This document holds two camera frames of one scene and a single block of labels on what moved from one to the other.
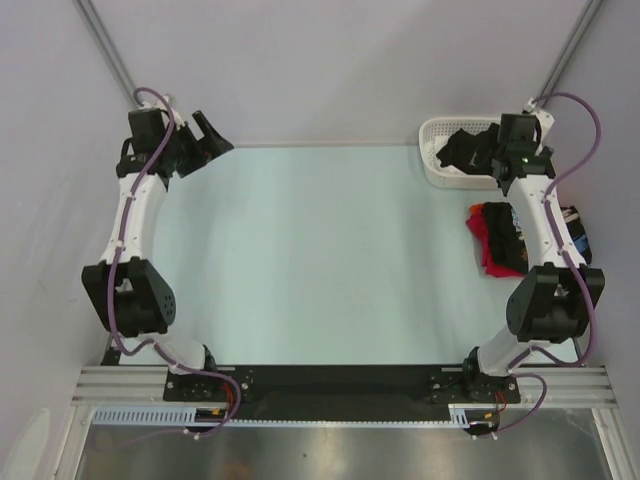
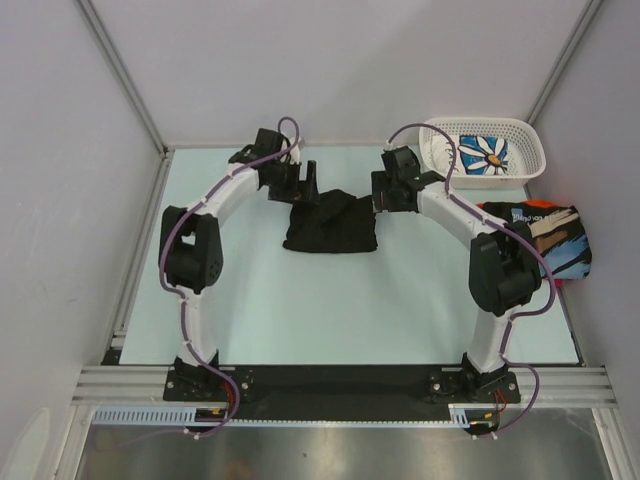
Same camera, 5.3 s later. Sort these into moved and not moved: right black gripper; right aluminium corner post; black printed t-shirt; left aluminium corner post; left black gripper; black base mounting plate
Moved: right black gripper; left black gripper; black printed t-shirt
Not moved: right aluminium corner post; left aluminium corner post; black base mounting plate
